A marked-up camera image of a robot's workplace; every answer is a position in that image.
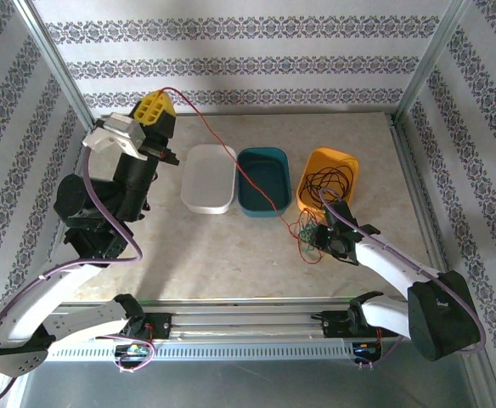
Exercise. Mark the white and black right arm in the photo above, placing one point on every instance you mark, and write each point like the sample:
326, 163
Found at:
384, 261

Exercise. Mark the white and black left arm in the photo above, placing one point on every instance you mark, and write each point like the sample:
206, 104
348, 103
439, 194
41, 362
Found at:
61, 280

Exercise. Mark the white plastic tray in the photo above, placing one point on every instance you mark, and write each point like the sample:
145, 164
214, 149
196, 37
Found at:
207, 178

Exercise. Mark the orange plastic tray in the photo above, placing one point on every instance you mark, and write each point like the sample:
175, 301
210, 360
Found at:
311, 161

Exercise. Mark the teal plastic tray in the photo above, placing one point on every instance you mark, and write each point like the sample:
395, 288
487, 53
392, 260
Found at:
260, 178

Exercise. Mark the small electronics board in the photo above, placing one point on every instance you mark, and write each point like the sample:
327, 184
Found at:
133, 351
364, 349

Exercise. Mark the grey metal sheet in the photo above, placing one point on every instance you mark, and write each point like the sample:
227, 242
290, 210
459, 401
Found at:
248, 384

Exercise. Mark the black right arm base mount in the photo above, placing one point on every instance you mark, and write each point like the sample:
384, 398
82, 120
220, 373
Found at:
335, 325

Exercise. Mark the aluminium frame post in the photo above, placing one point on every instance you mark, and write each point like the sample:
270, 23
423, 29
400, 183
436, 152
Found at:
57, 64
431, 64

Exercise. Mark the thin aluminium back rail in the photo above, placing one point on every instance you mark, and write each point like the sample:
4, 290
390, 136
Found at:
294, 114

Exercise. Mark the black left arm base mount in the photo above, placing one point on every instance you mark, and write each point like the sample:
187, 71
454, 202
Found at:
154, 325

